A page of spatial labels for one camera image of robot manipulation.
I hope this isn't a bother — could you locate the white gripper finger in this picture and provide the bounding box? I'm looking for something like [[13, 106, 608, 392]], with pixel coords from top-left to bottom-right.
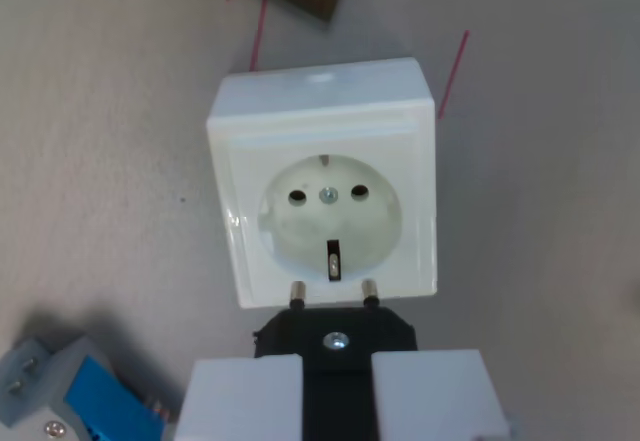
[[370, 348, 511, 441], [174, 353, 305, 441]]

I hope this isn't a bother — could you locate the black two-pin plug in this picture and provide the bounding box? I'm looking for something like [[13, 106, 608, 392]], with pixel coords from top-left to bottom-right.
[[252, 278, 419, 441]]

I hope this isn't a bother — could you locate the blue grey finned wedge block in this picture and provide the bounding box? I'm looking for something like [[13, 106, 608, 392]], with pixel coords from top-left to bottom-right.
[[0, 333, 174, 441]]

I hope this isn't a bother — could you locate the white wall socket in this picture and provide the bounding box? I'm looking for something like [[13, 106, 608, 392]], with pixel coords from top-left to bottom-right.
[[205, 57, 439, 311]]

